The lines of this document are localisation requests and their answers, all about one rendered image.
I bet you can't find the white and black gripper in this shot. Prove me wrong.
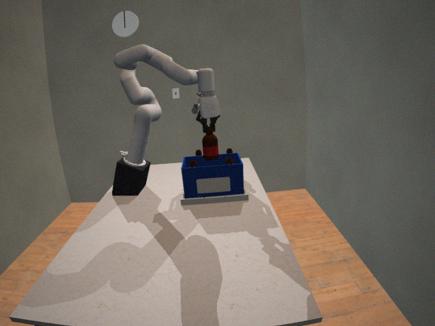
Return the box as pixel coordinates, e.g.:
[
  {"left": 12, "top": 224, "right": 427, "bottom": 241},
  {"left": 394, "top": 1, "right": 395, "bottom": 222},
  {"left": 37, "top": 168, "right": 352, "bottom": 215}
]
[{"left": 196, "top": 96, "right": 220, "bottom": 133}]

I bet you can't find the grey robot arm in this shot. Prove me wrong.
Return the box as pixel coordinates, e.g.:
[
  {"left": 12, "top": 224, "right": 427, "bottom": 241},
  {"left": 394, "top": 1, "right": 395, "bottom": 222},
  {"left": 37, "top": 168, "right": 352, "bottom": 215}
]
[{"left": 114, "top": 44, "right": 215, "bottom": 167}]

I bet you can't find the dark blue crate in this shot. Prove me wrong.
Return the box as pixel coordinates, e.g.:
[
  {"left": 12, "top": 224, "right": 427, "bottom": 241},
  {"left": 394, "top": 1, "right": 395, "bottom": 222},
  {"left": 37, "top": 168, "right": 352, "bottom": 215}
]
[{"left": 181, "top": 153, "right": 244, "bottom": 198}]

